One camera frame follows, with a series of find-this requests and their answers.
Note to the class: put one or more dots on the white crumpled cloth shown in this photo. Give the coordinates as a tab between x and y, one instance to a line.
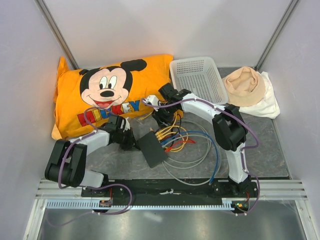
268	106

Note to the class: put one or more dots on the peach folded cloth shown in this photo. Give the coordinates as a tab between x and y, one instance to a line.
245	87

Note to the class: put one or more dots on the orange Mickey Mouse pillow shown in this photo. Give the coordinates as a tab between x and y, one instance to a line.
85	98

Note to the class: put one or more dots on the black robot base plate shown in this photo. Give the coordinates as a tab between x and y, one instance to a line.
170	192

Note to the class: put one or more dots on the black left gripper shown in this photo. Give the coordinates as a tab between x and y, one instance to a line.
131	143

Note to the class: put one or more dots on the black network switch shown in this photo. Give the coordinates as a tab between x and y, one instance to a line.
152	150

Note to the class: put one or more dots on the aluminium slotted rail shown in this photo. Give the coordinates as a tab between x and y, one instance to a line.
116	197

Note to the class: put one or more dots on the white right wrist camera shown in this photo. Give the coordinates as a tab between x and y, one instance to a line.
152	101

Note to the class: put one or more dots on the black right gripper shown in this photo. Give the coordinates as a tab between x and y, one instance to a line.
162	121

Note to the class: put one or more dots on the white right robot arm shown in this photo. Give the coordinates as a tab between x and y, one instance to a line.
229	129

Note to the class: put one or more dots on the white plastic mesh basket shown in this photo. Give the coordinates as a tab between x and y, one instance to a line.
199	75

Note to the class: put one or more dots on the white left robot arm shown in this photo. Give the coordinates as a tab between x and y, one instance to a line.
67	162

